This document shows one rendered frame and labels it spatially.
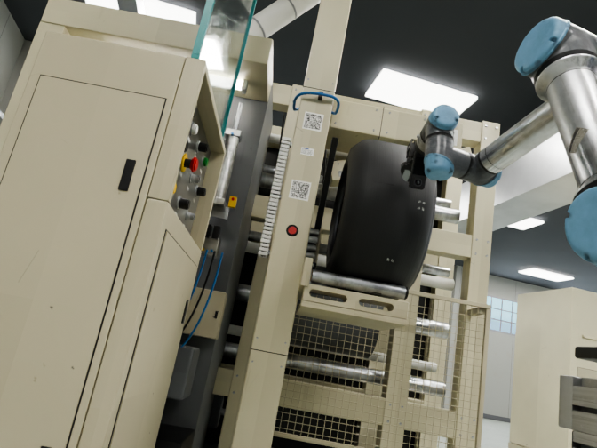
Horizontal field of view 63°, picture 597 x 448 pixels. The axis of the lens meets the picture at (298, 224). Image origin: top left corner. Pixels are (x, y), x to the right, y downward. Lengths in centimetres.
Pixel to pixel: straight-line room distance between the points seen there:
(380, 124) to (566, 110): 138
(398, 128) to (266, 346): 116
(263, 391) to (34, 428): 81
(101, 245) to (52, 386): 30
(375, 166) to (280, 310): 60
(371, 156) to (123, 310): 100
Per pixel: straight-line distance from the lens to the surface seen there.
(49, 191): 121
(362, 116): 228
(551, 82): 105
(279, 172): 186
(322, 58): 209
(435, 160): 131
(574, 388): 102
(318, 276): 167
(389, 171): 168
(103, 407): 111
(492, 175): 139
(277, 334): 172
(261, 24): 252
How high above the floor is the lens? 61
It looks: 15 degrees up
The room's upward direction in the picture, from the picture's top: 11 degrees clockwise
